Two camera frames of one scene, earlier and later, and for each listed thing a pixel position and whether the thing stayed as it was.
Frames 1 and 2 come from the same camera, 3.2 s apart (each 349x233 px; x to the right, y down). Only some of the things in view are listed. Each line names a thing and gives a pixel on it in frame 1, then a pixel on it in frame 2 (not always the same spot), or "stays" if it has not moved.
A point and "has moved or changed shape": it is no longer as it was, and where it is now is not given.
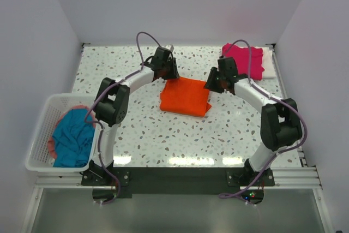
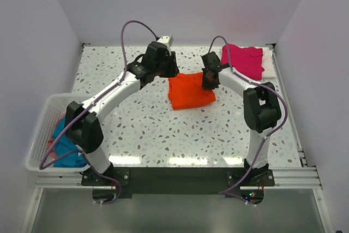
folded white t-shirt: (268, 64) stays
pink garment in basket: (50, 143) stays
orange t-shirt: (185, 96) has moved or changed shape
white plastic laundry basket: (38, 156) stays
